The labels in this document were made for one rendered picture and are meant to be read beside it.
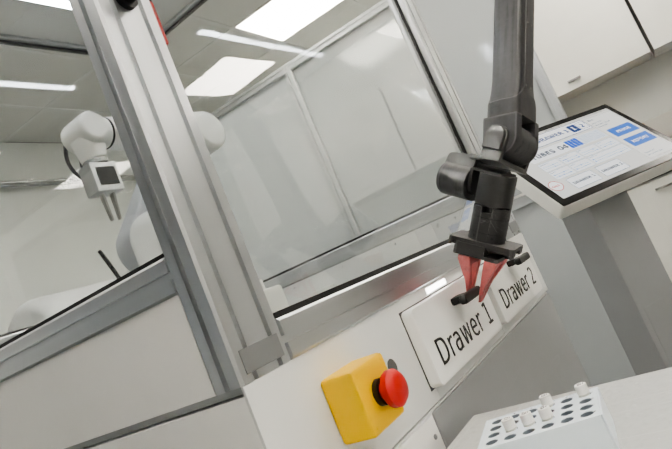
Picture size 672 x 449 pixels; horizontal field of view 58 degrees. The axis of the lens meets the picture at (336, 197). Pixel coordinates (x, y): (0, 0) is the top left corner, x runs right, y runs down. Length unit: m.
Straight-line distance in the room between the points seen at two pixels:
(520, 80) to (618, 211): 0.98
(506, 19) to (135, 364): 0.74
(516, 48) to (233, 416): 0.68
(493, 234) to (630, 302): 0.97
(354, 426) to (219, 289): 0.20
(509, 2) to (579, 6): 3.17
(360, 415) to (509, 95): 0.54
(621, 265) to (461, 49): 1.17
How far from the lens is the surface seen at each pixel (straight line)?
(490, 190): 0.94
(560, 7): 4.23
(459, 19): 2.63
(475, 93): 2.57
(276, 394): 0.63
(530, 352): 1.26
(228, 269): 0.62
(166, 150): 0.65
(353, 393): 0.66
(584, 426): 0.64
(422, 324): 0.87
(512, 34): 1.02
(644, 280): 1.90
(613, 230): 1.86
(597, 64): 4.14
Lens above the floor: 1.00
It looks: 8 degrees up
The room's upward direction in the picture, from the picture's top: 23 degrees counter-clockwise
